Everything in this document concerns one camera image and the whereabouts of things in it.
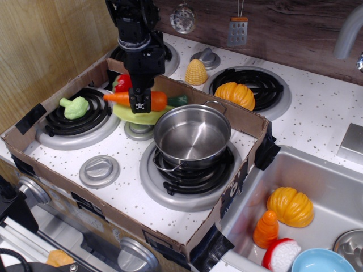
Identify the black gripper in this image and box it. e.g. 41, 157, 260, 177
118, 31, 166, 113

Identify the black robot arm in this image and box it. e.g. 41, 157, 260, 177
105, 1, 166, 113

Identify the light green plastic plate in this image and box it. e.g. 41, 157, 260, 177
113, 103, 174, 125

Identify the small orange toy carrot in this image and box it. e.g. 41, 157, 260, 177
252, 210, 279, 249

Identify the red toy strawberry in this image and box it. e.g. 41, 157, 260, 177
112, 74, 132, 93

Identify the middle silver stove knob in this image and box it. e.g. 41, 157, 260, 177
124, 122, 154, 141

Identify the silver stove knob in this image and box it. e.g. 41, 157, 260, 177
124, 122, 154, 141
79, 155, 121, 189
190, 48, 221, 70

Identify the front left black burner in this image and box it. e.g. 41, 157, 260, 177
36, 87, 120, 151

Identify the black burner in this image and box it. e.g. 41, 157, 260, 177
202, 66, 292, 121
140, 142, 242, 212
36, 87, 120, 151
109, 42, 181, 78

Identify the back left black burner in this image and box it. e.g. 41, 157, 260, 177
109, 42, 181, 78

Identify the yellow toy corn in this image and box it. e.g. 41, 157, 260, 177
185, 59, 208, 86

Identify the stainless steel pot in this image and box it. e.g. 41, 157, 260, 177
154, 101, 231, 172

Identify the green toy broccoli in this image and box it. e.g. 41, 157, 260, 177
59, 97, 89, 120

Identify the back silver stove knob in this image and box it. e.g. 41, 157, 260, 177
190, 48, 221, 70

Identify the front silver stove knob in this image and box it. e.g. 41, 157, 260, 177
79, 155, 121, 189

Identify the hanging round metal strainer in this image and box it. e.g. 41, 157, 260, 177
170, 1, 197, 35

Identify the orange toy pumpkin on stove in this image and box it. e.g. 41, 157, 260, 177
214, 82, 256, 111

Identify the front right black burner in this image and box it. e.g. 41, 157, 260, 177
140, 142, 242, 212

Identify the hanging metal spatula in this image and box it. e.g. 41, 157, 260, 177
227, 1, 248, 47

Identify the back right black burner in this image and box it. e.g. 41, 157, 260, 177
202, 66, 292, 121

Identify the left silver oven dial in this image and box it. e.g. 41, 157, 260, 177
19, 176, 51, 208

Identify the silver oven dial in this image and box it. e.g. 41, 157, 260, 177
117, 237, 159, 272
19, 176, 51, 208

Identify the right silver oven dial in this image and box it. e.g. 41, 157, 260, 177
117, 237, 159, 272

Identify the brown cardboard fence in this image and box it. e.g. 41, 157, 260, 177
3, 59, 272, 264

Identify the orange sponge piece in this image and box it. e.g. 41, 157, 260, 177
46, 249, 74, 267

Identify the orange toy pumpkin in sink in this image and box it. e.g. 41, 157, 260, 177
266, 187, 315, 228

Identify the red white toy mushroom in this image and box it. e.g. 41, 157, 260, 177
261, 238, 302, 272

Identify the silver sink basin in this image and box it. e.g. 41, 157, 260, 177
214, 146, 362, 271

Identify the grey faucet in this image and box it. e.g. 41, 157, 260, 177
333, 5, 362, 60

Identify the light blue bowl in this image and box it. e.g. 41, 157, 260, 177
291, 248, 355, 272

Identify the steel bowl in sink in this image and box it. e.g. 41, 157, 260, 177
332, 229, 362, 271

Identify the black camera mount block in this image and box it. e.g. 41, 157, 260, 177
1, 176, 39, 233

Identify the black coiled cable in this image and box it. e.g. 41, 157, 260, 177
0, 248, 32, 272

